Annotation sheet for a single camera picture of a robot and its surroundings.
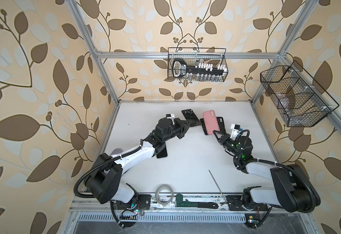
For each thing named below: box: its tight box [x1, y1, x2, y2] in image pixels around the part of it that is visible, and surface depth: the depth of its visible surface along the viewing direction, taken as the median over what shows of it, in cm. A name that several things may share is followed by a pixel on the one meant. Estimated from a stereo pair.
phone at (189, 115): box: [181, 108, 202, 127], surface depth 81 cm
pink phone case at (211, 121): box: [202, 109, 220, 136], surface depth 89 cm
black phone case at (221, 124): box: [216, 116, 227, 133], surface depth 110 cm
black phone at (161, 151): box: [155, 142, 168, 159], surface depth 92 cm
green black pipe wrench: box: [174, 194, 219, 209], surface depth 75 cm
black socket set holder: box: [171, 58, 228, 79], surface depth 85 cm
